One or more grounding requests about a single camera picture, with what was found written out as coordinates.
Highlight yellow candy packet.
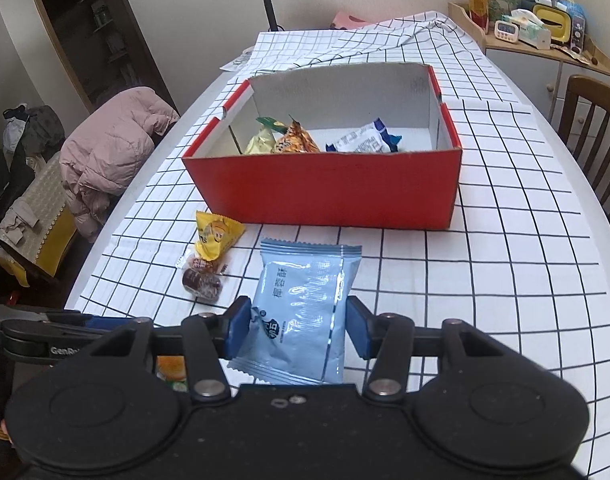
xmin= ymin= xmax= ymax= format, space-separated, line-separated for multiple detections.
xmin=195 ymin=210 xmax=246 ymax=262

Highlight clear packet with orange bread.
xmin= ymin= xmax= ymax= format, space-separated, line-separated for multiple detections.
xmin=156 ymin=355 xmax=190 ymax=393

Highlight orange liquid bottle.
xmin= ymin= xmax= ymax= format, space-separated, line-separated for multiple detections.
xmin=467 ymin=0 xmax=490 ymax=33

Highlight checked white tablecloth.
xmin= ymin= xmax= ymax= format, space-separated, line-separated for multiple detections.
xmin=65 ymin=10 xmax=610 ymax=461

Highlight wooden chair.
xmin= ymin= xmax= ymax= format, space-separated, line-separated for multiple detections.
xmin=555 ymin=74 xmax=610 ymax=251

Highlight light blue snack packet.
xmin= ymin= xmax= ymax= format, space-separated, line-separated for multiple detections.
xmin=228 ymin=237 xmax=363 ymax=386

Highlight dark wooden bookshelf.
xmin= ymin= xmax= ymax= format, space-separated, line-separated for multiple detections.
xmin=22 ymin=0 xmax=180 ymax=116

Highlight white tissue box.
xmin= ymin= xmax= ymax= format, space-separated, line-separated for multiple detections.
xmin=510 ymin=10 xmax=553 ymax=51

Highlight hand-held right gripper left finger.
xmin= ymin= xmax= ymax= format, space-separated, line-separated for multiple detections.
xmin=92 ymin=296 xmax=253 ymax=403

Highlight orange patterned snack packet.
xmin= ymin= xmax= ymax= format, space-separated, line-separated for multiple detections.
xmin=271 ymin=115 xmax=322 ymax=154

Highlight pink puffer jacket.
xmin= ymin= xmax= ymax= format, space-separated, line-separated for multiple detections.
xmin=60 ymin=86 xmax=180 ymax=241

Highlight papers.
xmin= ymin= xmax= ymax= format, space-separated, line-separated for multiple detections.
xmin=220 ymin=45 xmax=256 ymax=72

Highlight yellow container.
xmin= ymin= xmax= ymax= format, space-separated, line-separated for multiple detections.
xmin=531 ymin=4 xmax=568 ymax=43

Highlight pink tissue box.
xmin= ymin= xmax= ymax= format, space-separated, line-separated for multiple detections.
xmin=330 ymin=10 xmax=373 ymax=31

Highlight wooden sideboard cabinet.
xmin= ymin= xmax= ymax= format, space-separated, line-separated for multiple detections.
xmin=447 ymin=1 xmax=610 ymax=126

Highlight pile of dark clothes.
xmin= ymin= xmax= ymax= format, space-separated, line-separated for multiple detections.
xmin=2 ymin=105 xmax=66 ymax=161

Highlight pale yellow snack packet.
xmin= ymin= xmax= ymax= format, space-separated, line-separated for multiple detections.
xmin=244 ymin=127 xmax=278 ymax=155

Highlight red cardboard box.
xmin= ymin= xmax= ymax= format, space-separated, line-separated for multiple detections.
xmin=181 ymin=62 xmax=463 ymax=231

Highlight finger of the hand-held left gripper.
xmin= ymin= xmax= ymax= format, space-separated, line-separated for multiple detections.
xmin=40 ymin=310 xmax=153 ymax=333

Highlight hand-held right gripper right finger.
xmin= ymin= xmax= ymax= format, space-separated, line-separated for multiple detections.
xmin=346 ymin=296 xmax=516 ymax=403

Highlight brown clear-wrapped snack packet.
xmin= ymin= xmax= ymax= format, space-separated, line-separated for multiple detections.
xmin=177 ymin=254 xmax=230 ymax=303

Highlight blue and white snack packet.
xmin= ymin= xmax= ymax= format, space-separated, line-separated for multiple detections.
xmin=326 ymin=118 xmax=402 ymax=154

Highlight yellow padded bench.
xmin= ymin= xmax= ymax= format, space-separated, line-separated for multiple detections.
xmin=0 ymin=160 xmax=78 ymax=281

